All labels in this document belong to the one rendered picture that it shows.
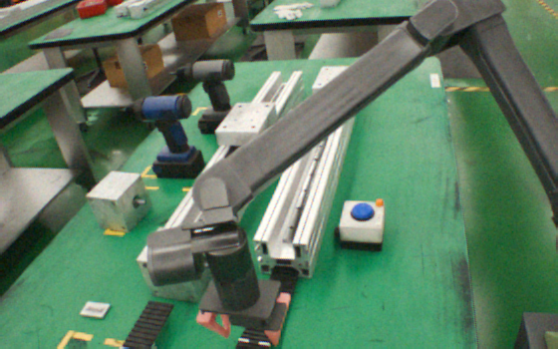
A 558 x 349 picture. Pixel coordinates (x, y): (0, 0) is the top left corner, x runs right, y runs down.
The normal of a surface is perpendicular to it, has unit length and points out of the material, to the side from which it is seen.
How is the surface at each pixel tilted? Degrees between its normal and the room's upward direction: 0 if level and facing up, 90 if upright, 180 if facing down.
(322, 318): 0
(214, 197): 48
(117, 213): 90
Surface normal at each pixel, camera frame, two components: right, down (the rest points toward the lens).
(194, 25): -0.20, 0.53
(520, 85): -0.05, -0.16
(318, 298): -0.14, -0.84
